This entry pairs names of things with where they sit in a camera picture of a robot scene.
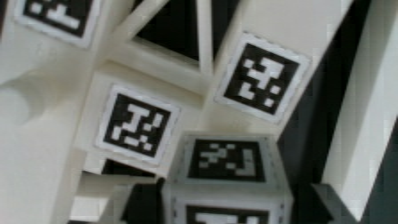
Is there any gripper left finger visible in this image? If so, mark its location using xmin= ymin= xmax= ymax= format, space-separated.
xmin=96 ymin=181 xmax=165 ymax=224

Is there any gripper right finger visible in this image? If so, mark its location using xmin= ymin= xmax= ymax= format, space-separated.
xmin=291 ymin=183 xmax=357 ymax=224

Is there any white tagged cube leg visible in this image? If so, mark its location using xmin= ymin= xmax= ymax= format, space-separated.
xmin=161 ymin=133 xmax=293 ymax=224

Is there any white chair back frame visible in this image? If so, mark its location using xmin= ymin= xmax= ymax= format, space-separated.
xmin=0 ymin=0 xmax=353 ymax=224

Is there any white right fence bar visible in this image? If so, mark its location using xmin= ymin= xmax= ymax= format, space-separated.
xmin=321 ymin=0 xmax=398 ymax=221

